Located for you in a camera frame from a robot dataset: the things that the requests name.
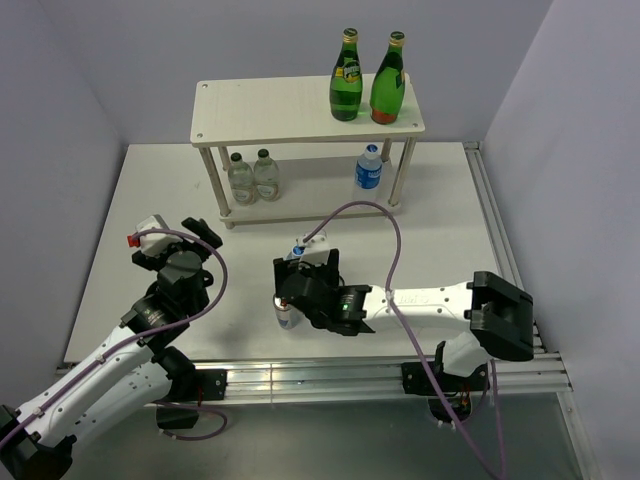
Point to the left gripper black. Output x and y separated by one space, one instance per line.
156 262

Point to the clear soda water bottle left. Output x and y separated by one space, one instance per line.
241 180

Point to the white two-tier wooden shelf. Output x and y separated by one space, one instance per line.
280 110

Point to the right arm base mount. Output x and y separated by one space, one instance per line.
464 394

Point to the clear soda water bottle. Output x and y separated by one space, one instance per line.
241 180
266 175

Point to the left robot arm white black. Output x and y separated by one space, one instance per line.
135 365

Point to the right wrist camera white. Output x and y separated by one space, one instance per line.
317 248

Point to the aluminium frame rail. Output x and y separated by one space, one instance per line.
447 226

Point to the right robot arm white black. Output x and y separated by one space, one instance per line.
488 317

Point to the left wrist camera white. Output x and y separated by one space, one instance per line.
152 245

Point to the clear soda water bottle right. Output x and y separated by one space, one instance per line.
266 175

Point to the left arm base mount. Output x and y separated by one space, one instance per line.
187 401

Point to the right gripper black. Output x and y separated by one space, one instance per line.
330 270

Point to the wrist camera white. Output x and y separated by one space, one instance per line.
317 248
152 245

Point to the silver energy drink can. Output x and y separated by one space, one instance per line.
288 316

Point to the green glass bottle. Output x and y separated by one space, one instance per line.
388 88
346 85

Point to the water bottle blue cap front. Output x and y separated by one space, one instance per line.
295 253

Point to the water bottle blue cap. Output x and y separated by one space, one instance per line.
295 253
367 176

